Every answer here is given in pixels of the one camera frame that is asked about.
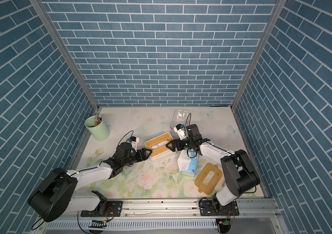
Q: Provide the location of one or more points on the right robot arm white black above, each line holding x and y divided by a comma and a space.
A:
239, 172

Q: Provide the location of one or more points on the white tissue box base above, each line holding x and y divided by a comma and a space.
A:
166, 156

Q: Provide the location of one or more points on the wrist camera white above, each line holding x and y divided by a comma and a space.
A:
133, 141
181, 131

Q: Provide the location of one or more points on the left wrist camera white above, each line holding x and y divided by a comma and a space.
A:
133, 141

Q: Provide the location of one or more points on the dark bamboo lid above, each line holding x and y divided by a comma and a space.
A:
209, 177

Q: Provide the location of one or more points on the green circuit board right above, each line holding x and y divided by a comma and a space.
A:
225, 222

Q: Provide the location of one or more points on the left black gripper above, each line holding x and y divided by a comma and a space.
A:
143, 157

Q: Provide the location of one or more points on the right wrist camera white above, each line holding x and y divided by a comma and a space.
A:
181, 131

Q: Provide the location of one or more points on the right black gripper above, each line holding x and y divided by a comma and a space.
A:
175, 141

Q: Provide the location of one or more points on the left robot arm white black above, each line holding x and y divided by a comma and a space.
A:
56, 195

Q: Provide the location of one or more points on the pens in cup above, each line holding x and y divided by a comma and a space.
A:
97, 120

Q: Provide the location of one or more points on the clear plastic tissue box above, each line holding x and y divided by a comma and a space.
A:
179, 117

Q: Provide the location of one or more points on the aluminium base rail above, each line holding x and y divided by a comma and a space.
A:
244, 207

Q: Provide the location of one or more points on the green pen cup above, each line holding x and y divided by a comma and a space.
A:
100, 132

